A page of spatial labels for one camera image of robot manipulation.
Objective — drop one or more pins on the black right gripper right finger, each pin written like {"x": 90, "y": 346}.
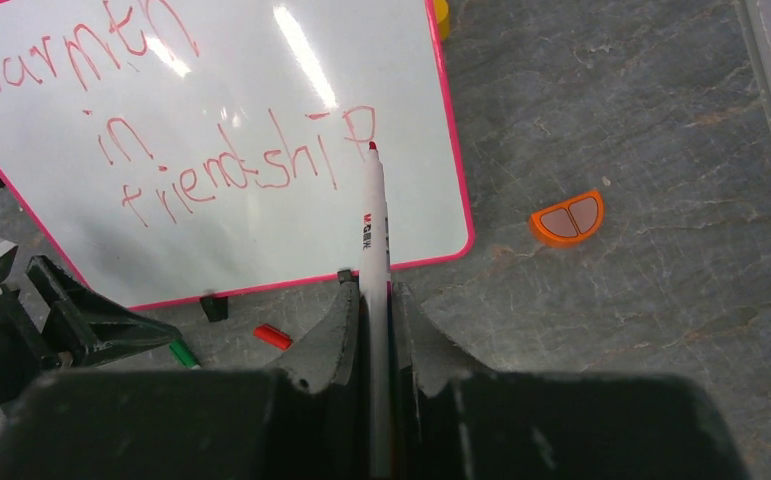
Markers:
{"x": 427, "y": 424}

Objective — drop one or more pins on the pink framed whiteboard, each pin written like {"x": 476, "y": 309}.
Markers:
{"x": 173, "y": 149}

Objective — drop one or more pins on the red marker cap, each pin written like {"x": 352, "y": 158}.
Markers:
{"x": 273, "y": 336}

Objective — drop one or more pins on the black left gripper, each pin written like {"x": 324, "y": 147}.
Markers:
{"x": 83, "y": 329}

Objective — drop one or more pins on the red whiteboard marker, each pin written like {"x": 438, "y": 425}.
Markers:
{"x": 374, "y": 280}

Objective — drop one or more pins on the orange semicircle toy block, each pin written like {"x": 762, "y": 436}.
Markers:
{"x": 568, "y": 223}

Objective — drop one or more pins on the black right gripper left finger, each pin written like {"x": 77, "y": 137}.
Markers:
{"x": 317, "y": 428}

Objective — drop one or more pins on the yellow toy block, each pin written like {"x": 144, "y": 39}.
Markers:
{"x": 442, "y": 16}

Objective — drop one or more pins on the green whiteboard marker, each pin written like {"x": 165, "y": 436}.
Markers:
{"x": 183, "y": 354}

